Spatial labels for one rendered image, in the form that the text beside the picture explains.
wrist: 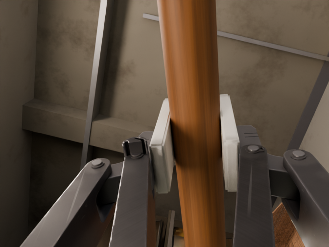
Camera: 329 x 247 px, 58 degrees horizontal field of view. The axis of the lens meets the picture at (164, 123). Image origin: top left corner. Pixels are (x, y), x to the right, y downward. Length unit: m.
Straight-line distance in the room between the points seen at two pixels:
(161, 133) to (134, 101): 3.36
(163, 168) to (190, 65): 0.05
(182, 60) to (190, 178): 0.07
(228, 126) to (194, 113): 0.02
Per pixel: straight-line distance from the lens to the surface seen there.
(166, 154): 0.15
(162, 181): 0.16
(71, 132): 3.60
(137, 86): 3.46
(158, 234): 2.10
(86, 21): 3.48
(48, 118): 3.65
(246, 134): 0.17
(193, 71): 0.16
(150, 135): 0.18
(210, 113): 0.17
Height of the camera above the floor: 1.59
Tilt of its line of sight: level
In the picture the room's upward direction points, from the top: 77 degrees counter-clockwise
